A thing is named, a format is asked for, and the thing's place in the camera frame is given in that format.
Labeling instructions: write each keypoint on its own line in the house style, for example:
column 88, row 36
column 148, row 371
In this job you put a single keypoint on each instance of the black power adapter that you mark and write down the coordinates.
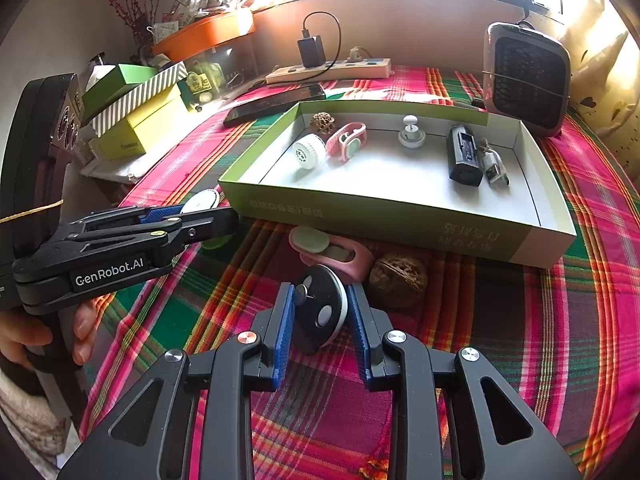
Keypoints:
column 311, row 50

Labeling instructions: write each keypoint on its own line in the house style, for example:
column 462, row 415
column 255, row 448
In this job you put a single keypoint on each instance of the small white cylindrical cap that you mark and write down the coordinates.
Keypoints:
column 308, row 151

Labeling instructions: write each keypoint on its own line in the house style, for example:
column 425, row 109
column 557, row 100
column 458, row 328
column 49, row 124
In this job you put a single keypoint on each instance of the red berry branches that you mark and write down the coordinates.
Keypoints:
column 132, row 0

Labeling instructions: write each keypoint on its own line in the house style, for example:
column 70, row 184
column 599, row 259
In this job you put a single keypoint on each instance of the black battery charger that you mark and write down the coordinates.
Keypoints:
column 462, row 155

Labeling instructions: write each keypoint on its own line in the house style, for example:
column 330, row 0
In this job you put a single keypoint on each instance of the white and green round disc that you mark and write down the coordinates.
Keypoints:
column 200, row 201

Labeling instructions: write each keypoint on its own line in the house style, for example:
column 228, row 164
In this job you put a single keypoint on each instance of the white round night light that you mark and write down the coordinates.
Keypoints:
column 411, row 132

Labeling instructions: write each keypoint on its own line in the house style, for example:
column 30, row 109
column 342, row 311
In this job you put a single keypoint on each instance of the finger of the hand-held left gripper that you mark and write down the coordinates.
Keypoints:
column 215, row 222
column 160, row 214

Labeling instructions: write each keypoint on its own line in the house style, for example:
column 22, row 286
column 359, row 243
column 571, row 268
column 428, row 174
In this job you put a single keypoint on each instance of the striped box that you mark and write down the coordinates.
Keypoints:
column 145, row 101

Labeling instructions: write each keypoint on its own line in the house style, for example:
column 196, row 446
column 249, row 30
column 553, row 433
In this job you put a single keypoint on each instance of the orange tray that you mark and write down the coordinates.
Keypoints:
column 205, row 32

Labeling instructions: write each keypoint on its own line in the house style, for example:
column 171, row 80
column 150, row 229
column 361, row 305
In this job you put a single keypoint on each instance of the grey portable heater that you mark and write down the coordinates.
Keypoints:
column 527, row 80

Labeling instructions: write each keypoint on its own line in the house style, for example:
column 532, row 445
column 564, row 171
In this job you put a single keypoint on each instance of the white mug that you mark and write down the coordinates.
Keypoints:
column 160, row 33

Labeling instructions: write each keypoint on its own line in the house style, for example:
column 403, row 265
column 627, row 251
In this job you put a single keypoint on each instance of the green and white cardboard box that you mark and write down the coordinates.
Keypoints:
column 380, row 172

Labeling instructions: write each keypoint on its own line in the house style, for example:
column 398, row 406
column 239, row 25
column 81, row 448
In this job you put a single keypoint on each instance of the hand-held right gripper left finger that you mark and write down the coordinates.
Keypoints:
column 282, row 330

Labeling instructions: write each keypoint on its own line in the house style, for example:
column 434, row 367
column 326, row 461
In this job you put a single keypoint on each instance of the white power strip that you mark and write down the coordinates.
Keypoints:
column 330, row 71

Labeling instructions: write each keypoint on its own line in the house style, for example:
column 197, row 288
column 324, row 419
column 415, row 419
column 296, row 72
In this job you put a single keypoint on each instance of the black round disc white rim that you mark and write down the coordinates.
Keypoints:
column 320, row 310

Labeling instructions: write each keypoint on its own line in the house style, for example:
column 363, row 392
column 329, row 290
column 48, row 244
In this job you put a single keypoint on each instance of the pink wristband with green disc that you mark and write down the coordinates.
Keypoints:
column 330, row 252
column 345, row 138

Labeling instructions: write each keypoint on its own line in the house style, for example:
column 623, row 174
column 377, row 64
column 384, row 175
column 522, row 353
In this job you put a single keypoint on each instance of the black smartphone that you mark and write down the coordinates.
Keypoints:
column 275, row 105

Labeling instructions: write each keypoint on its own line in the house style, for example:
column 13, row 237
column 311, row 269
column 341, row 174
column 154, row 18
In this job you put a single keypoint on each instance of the brown walnut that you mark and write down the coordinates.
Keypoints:
column 397, row 282

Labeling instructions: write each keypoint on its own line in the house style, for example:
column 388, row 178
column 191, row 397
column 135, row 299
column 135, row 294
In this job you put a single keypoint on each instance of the carved brown walnut ball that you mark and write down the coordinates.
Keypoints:
column 321, row 122

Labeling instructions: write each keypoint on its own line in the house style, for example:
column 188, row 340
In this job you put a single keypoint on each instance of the cream heart print curtain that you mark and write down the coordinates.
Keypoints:
column 600, row 60

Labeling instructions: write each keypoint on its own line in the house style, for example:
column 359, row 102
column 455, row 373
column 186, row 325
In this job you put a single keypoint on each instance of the yellow box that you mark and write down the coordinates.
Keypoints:
column 145, row 132

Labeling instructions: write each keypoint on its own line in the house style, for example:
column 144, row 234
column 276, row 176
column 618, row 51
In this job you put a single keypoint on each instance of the small green ornament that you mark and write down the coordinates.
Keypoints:
column 196, row 81

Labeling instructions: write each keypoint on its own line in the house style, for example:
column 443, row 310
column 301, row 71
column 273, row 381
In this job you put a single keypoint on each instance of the glass tank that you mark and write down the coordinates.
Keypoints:
column 235, row 60

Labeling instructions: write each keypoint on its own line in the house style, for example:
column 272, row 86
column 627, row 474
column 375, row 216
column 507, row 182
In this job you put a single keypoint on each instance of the white paper sheet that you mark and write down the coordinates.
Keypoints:
column 120, row 172

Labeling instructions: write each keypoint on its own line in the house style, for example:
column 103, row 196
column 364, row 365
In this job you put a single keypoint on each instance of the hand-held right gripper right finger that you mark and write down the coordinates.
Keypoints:
column 361, row 335

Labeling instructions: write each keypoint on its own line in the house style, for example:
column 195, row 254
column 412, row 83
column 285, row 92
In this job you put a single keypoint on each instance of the person's left hand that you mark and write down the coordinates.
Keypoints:
column 85, row 330

